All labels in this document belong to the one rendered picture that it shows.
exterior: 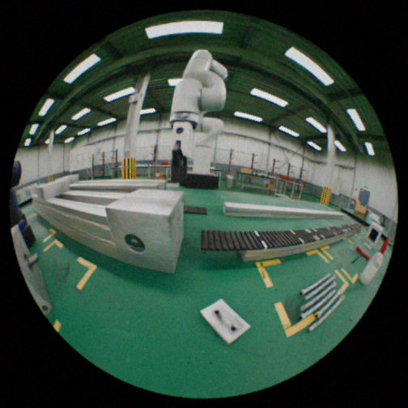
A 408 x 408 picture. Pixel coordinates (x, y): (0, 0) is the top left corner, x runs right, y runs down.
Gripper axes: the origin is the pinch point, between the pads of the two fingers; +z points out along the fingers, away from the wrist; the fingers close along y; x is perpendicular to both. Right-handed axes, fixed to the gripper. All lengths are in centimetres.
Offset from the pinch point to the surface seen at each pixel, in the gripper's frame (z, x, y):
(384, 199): -112, -1090, -20
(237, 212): 9.5, -18.5, -2.1
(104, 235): 5.6, 7.3, -24.2
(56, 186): -0.7, 37.4, -19.3
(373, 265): 5, -43, -38
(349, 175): -184, -1088, 341
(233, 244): 7.4, -12.2, -20.3
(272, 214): 9.6, -32.4, -1.6
